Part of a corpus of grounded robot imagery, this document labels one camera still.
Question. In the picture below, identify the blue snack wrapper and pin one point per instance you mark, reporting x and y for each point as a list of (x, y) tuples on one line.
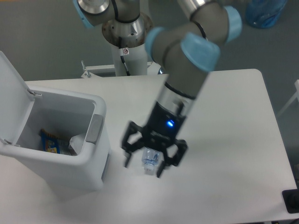
[(49, 142)]

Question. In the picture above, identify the blue water jug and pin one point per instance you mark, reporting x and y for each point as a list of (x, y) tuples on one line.
[(263, 14)]

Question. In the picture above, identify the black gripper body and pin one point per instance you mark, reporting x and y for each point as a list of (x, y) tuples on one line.
[(161, 129)]

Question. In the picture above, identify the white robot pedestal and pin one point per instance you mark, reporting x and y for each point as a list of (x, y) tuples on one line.
[(126, 41)]

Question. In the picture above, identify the white trash can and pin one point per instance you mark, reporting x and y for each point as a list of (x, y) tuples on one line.
[(59, 135)]

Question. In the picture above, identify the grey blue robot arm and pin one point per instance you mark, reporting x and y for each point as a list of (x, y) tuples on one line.
[(187, 53)]

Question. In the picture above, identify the white trash can lid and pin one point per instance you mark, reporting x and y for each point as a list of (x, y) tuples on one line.
[(20, 114)]

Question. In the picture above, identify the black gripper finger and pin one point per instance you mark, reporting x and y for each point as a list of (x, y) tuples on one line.
[(175, 159), (132, 141)]

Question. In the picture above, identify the black device at edge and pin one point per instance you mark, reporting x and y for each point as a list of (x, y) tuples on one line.
[(291, 200)]

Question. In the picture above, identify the white frame at right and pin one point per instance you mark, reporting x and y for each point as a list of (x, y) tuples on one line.
[(293, 98)]

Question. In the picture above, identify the crushed clear plastic bottle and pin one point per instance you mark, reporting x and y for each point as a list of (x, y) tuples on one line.
[(150, 160)]

